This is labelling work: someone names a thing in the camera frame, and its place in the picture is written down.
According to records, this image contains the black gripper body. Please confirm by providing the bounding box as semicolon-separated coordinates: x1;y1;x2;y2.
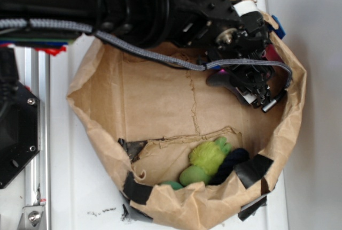
205;0;276;110

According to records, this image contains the aluminium extrusion rail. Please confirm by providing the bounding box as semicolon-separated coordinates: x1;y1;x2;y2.
24;48;52;229

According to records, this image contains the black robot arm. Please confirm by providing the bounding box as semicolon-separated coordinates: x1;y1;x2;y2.
1;0;277;111

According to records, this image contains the metal corner bracket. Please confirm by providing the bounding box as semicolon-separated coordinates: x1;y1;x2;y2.
17;205;46;230

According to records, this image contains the dark navy rope toy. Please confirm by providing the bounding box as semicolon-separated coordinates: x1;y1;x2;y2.
209;148;250;185

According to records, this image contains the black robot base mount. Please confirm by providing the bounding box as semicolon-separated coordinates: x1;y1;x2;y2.
1;47;39;189

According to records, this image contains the gray plush elephant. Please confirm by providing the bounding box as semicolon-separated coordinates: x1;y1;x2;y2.
206;70;257;106

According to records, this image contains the green plush toy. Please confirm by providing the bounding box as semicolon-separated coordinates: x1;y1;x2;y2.
161;136;232;190

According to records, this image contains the brown paper bag bin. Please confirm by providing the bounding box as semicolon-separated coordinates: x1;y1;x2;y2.
67;33;307;229

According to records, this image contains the gray braided cable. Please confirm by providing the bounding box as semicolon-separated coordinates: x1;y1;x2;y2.
0;18;293;113

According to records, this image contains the white plastic tray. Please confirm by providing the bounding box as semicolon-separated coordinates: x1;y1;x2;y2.
49;0;289;229

